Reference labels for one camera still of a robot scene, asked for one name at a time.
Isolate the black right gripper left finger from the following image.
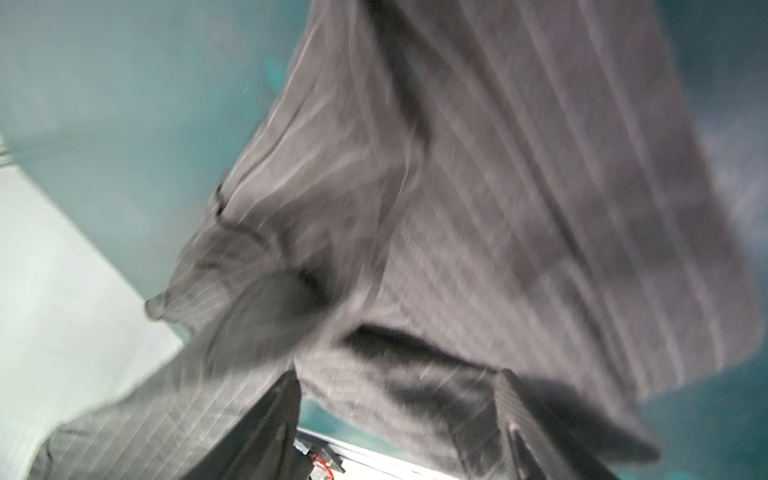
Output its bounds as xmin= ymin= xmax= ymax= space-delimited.
xmin=182 ymin=371 xmax=312 ymax=480

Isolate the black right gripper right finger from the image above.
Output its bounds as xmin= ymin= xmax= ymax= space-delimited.
xmin=461 ymin=368 xmax=616 ymax=479

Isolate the dark grey striped shirt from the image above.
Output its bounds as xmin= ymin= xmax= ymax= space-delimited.
xmin=29 ymin=1 xmax=764 ymax=479

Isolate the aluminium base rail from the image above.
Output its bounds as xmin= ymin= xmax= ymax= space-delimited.
xmin=297 ymin=428 xmax=452 ymax=480

